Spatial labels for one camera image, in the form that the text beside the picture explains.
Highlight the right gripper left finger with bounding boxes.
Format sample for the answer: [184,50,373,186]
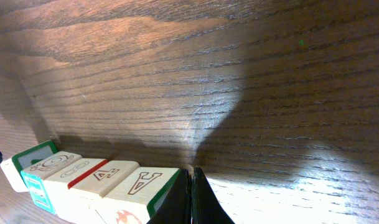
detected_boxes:
[147,169,191,224]

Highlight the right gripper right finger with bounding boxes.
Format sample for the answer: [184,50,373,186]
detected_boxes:
[191,167,234,224]

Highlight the white block letter B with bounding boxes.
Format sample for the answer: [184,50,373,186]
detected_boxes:
[0,140,58,192]

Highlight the blue top wooden block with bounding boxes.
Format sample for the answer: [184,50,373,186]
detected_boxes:
[21,151,82,214]

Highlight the brown circle wooden block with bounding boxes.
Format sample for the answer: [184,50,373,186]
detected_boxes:
[95,167,180,224]

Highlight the white green wooden block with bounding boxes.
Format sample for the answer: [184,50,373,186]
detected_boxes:
[44,158,108,223]

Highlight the yellow block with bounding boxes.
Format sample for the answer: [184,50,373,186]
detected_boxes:
[62,161,139,223]

